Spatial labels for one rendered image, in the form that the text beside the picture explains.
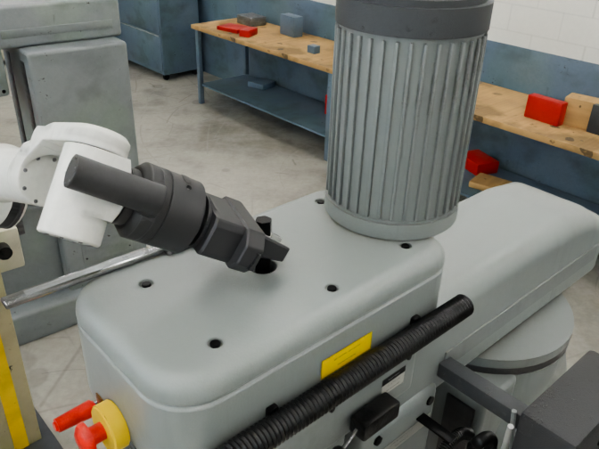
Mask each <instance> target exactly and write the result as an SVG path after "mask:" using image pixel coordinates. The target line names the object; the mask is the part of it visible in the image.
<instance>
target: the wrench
mask: <svg viewBox="0 0 599 449"><path fill-rule="evenodd" d="M163 252H165V253H166V254H167V255H168V256H169V255H172V254H174V252H170V251H167V250H164V249H159V248H155V247H152V248H151V249H148V248H147V247H145V248H142V249H138V250H135V251H132V252H129V253H127V254H125V255H122V256H119V257H115V258H112V259H110V260H107V261H104V262H101V263H99V264H96V265H92V266H89V267H87V268H84V269H81V270H78V271H76V272H74V273H69V274H66V275H63V276H61V277H59V278H56V279H53V280H51V281H48V282H43V283H41V284H38V285H36V286H33V287H30V288H27V289H25V290H21V291H18V292H15V293H13V294H10V295H7V296H5V297H2V298H1V302H2V304H3V305H4V307H5V308H6V309H10V308H13V307H15V306H19V305H22V304H24V303H27V302H29V301H32V300H35V299H37V298H41V297H44V296H46V295H49V294H52V293H55V292H56V291H59V290H64V289H66V288H68V287H71V286H74V285H76V284H79V283H81V282H85V281H88V280H91V279H94V278H95V277H98V276H101V275H104V274H106V273H110V272H113V271H115V270H118V269H120V268H123V267H125V266H128V265H132V264H134V263H137V262H140V261H143V260H145V259H147V258H150V257H154V256H157V255H159V254H162V253H163Z"/></svg>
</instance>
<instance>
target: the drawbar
mask: <svg viewBox="0 0 599 449"><path fill-rule="evenodd" d="M256 222H257V224H258V225H259V227H260V228H261V229H262V231H263V232H264V233H265V235H267V236H270V235H271V232H272V218H271V217H268V216H257V218H256ZM271 238H272V235H271ZM256 273H260V274H265V273H271V259H266V258H262V257H261V258H260V260H259V261H258V263H257V265H256Z"/></svg>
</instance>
